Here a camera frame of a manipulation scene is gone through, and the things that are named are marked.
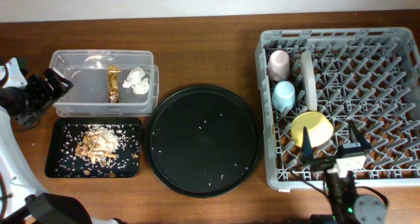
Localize white tissue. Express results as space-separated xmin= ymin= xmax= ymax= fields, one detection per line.
xmin=122 ymin=67 xmax=150 ymax=95

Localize gold foil snack wrapper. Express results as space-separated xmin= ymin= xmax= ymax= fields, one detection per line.
xmin=107 ymin=65 xmax=121 ymax=103

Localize yellow plastic bowl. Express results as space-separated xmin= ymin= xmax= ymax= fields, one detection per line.
xmin=291 ymin=111 xmax=334 ymax=148

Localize blue plastic cup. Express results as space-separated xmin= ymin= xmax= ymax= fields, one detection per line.
xmin=272 ymin=81 xmax=295 ymax=112

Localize pink plastic cup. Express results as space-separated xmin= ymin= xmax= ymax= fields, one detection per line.
xmin=267 ymin=50 xmax=290 ymax=81

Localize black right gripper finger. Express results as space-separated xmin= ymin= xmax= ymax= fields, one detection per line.
xmin=348 ymin=121 xmax=371 ymax=150
xmin=301 ymin=127 xmax=314 ymax=164

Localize pale grey round plate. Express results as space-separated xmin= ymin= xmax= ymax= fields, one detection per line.
xmin=300 ymin=51 xmax=318 ymax=111

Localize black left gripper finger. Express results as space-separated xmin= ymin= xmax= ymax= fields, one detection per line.
xmin=43 ymin=68 xmax=74 ymax=96
xmin=1 ymin=57 xmax=29 ymax=88

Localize grey dishwasher rack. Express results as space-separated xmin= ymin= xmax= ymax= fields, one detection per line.
xmin=255 ymin=28 xmax=419 ymax=191

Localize clear plastic waste bin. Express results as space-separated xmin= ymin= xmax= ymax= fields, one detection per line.
xmin=49 ymin=49 xmax=159 ymax=117

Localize black rectangular tray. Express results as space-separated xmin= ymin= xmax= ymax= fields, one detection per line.
xmin=45 ymin=117 xmax=143 ymax=178

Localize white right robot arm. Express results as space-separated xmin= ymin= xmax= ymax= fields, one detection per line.
xmin=302 ymin=122 xmax=389 ymax=224

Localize spilled rice food scraps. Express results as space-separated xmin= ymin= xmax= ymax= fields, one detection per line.
xmin=57 ymin=123 xmax=141 ymax=178

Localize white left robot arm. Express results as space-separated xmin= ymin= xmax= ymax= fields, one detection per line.
xmin=1 ymin=57 xmax=120 ymax=224

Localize round black serving tray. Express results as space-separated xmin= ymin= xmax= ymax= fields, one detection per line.
xmin=144 ymin=85 xmax=263 ymax=198

